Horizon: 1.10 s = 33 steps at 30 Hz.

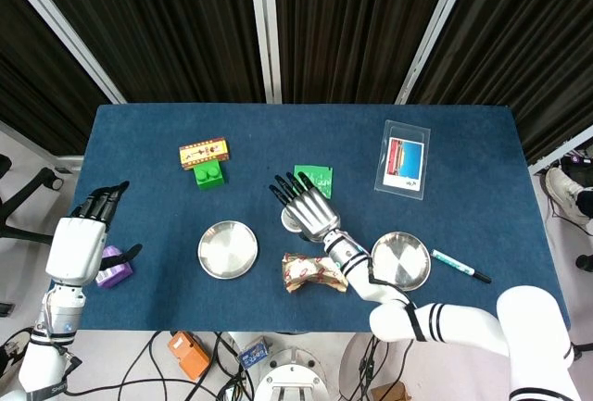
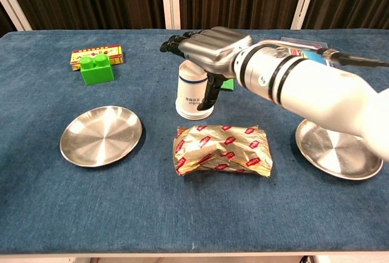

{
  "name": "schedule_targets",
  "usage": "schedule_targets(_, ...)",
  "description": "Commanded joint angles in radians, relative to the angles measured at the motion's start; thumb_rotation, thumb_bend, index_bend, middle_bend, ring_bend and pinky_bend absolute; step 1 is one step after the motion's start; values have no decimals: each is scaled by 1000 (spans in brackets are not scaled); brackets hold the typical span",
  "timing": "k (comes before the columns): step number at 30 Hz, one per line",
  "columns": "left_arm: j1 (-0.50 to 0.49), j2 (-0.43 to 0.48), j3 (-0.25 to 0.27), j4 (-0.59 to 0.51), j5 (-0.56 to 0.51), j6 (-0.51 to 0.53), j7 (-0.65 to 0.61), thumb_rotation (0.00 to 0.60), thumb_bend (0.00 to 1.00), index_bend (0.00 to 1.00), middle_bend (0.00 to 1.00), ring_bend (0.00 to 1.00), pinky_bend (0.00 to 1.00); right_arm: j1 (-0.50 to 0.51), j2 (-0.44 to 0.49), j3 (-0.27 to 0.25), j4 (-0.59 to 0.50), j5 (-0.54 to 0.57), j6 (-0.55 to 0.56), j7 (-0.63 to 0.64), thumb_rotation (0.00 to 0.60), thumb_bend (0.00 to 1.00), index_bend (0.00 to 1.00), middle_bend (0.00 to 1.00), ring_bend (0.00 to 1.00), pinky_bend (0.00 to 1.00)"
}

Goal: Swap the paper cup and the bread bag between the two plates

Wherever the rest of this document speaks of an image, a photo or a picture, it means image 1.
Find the clear plastic card sleeve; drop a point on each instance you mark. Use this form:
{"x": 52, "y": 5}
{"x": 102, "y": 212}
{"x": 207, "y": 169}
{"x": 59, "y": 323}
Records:
{"x": 407, "y": 129}

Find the black shoe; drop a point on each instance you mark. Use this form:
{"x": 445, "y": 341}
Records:
{"x": 584, "y": 263}

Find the black white sneaker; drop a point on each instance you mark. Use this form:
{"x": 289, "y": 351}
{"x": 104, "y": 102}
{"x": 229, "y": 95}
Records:
{"x": 11, "y": 354}

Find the yellow red small box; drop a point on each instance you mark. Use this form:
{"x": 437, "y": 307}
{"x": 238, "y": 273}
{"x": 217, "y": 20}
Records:
{"x": 204, "y": 153}

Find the blue table cloth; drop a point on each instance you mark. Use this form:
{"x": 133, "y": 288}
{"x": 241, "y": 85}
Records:
{"x": 157, "y": 216}

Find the green sachet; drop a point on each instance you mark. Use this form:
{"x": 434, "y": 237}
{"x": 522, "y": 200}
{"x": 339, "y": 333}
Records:
{"x": 324, "y": 181}

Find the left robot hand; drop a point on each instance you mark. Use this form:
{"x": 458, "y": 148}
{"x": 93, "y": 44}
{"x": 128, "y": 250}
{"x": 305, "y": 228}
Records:
{"x": 76, "y": 243}

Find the purple small box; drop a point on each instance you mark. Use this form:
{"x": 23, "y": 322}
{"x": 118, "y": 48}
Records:
{"x": 116, "y": 276}

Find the white frame post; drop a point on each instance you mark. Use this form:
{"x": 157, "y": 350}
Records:
{"x": 60, "y": 26}
{"x": 265, "y": 26}
{"x": 433, "y": 26}

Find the green toy brick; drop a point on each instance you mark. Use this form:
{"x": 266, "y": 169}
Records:
{"x": 210, "y": 178}

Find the green white marker pen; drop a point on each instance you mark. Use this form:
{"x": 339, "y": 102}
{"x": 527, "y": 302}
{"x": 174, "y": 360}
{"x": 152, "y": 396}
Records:
{"x": 456, "y": 266}

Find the black office chair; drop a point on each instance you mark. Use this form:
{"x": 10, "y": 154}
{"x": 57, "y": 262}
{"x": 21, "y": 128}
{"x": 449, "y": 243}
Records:
{"x": 21, "y": 206}

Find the blue small box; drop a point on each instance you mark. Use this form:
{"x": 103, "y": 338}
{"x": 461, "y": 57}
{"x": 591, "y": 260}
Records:
{"x": 254, "y": 354}

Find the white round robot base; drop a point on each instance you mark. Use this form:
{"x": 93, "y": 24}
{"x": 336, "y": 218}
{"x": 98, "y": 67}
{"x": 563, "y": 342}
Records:
{"x": 292, "y": 375}

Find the orange device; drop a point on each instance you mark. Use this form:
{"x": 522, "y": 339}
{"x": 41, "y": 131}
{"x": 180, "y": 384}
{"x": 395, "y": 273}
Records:
{"x": 187, "y": 354}

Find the photo card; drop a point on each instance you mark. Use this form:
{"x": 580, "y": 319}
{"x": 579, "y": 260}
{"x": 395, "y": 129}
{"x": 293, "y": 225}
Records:
{"x": 405, "y": 160}

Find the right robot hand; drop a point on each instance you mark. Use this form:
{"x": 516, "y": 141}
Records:
{"x": 310, "y": 213}

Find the dark pleated curtain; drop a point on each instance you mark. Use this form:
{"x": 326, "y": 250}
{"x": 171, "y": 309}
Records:
{"x": 357, "y": 26}
{"x": 157, "y": 26}
{"x": 37, "y": 104}
{"x": 523, "y": 40}

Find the brown snack wrapper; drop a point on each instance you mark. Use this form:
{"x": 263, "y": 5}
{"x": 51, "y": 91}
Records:
{"x": 310, "y": 273}

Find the brown cardboard box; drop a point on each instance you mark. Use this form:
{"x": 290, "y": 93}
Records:
{"x": 389, "y": 392}

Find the round steel plate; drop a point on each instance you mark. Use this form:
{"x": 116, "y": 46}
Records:
{"x": 403, "y": 259}
{"x": 227, "y": 250}

